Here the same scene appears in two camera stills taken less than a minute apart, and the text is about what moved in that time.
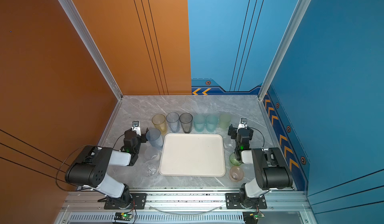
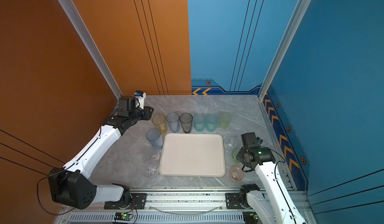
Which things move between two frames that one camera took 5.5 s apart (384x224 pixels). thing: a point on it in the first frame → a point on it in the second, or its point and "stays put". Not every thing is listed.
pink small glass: (236, 174) stays put
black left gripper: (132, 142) → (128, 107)
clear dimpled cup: (151, 153) stays put
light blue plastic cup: (154, 136) stays put
